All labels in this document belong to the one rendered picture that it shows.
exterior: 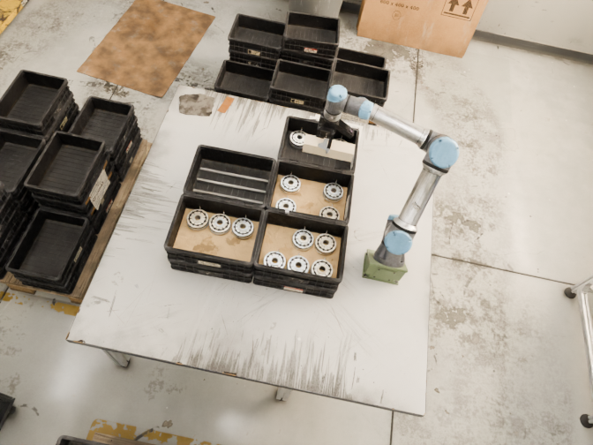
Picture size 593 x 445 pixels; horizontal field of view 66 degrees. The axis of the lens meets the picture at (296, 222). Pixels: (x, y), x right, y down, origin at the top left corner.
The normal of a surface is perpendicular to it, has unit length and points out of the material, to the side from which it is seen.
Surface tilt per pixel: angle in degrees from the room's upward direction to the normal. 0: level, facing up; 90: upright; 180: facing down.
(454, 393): 0
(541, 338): 0
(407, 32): 72
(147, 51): 4
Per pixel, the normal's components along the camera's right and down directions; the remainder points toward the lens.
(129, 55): 0.11, -0.49
